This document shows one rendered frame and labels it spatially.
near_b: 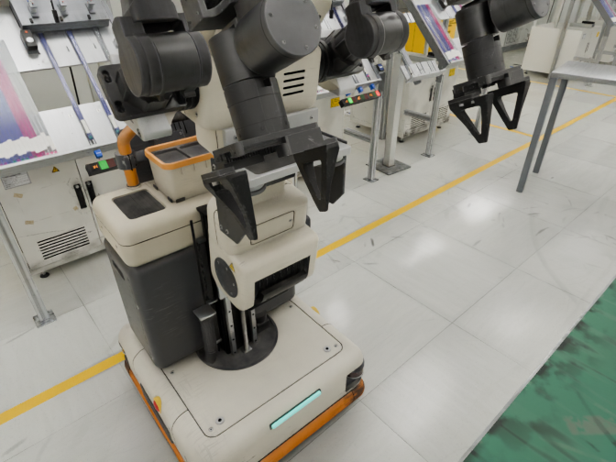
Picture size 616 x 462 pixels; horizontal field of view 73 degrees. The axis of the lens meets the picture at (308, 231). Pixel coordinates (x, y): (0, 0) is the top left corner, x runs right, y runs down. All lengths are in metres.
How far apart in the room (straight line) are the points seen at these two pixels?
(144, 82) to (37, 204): 1.74
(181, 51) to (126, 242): 0.61
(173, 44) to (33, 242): 1.85
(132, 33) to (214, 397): 1.01
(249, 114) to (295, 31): 0.09
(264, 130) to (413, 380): 1.44
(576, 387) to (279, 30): 0.49
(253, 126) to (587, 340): 0.49
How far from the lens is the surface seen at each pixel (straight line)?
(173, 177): 1.14
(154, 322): 1.28
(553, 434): 0.53
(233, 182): 0.40
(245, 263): 0.93
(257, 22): 0.39
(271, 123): 0.43
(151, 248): 1.14
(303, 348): 1.44
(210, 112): 0.78
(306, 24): 0.40
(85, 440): 1.74
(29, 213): 2.32
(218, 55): 0.45
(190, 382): 1.40
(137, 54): 0.61
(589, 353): 0.64
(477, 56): 0.75
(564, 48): 6.94
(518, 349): 2.01
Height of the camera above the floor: 1.35
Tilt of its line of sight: 33 degrees down
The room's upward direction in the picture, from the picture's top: straight up
